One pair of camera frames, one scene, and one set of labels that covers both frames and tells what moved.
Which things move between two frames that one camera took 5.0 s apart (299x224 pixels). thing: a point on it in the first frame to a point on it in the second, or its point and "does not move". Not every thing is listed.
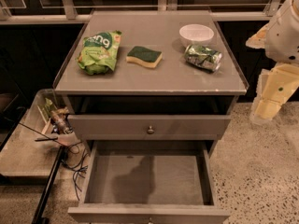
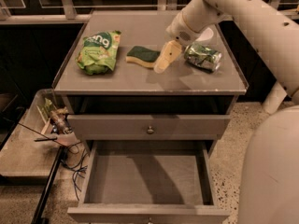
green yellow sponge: (144, 56) does not move
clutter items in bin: (60, 120) does not move
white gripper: (284, 36) to (179, 32)
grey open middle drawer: (149, 182) does not move
